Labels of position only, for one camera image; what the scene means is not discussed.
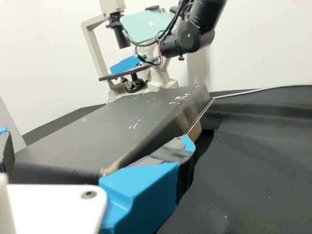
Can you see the brown block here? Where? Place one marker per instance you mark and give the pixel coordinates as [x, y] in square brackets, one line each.
[195, 131]

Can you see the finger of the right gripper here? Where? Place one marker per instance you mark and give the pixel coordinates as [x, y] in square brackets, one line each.
[125, 65]

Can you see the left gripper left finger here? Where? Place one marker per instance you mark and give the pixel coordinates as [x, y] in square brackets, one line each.
[6, 151]

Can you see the black tray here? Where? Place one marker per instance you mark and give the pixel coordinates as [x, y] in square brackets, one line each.
[109, 126]

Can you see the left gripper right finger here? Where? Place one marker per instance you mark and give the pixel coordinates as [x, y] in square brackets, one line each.
[139, 195]

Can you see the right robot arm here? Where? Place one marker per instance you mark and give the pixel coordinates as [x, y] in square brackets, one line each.
[192, 31]

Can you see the cream microscope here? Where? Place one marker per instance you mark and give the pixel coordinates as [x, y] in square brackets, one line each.
[95, 48]

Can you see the right wrist camera phone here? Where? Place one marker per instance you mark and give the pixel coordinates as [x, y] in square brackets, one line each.
[143, 24]

